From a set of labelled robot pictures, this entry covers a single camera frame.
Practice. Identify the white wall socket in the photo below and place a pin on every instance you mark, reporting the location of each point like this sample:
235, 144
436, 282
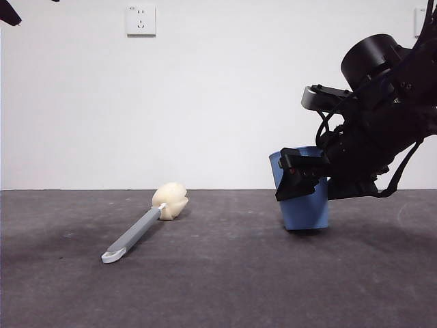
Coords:
141, 20
419, 24

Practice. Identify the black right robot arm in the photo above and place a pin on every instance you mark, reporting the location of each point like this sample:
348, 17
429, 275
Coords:
372, 58

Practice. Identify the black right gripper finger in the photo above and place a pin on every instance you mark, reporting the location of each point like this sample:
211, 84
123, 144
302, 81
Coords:
348, 189
293, 188

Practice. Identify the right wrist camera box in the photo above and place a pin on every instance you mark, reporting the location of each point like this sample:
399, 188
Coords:
314, 99

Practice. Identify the blue ribbed plastic cup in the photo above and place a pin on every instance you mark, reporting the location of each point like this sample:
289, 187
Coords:
304, 213

